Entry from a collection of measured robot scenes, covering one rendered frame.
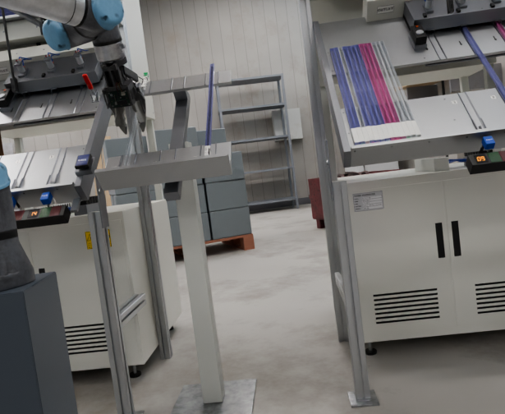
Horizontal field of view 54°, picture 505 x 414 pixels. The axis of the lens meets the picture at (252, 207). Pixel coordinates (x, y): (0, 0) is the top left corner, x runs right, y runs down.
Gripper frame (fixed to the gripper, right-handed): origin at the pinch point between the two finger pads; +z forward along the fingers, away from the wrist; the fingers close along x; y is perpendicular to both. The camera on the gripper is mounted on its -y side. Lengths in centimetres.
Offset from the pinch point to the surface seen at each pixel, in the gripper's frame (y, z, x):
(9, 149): -618, 225, -407
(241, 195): -257, 168, -1
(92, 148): -7.7, 7.5, -17.1
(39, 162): -5.3, 8.8, -34.0
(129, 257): -8, 50, -17
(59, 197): 7.9, 15.2, -24.9
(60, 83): -42, -5, -35
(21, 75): -44, -10, -49
